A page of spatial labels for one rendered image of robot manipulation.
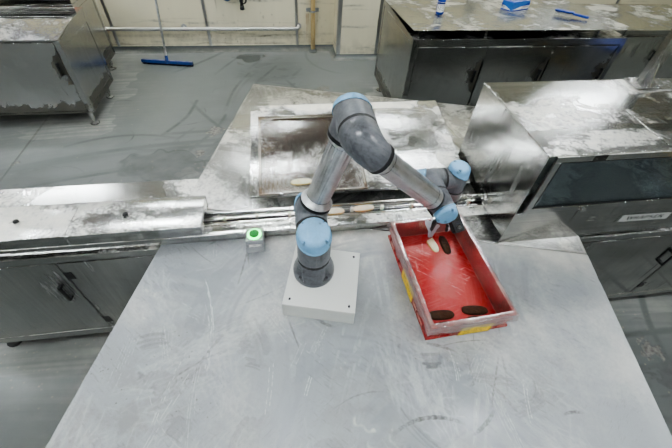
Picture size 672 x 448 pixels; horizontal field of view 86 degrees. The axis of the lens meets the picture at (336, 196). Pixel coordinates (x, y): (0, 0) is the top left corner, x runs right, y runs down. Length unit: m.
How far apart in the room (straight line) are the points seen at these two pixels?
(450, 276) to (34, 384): 2.13
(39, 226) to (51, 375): 0.99
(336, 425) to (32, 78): 3.58
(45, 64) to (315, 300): 3.18
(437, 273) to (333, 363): 0.55
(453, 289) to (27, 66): 3.62
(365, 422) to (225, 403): 0.42
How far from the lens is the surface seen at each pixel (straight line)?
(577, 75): 4.06
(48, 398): 2.50
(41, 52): 3.86
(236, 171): 1.89
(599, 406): 1.55
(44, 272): 1.96
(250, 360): 1.32
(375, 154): 0.95
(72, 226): 1.74
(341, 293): 1.32
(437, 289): 1.49
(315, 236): 1.18
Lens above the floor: 2.05
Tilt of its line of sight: 45 degrees down
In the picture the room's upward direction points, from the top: 4 degrees clockwise
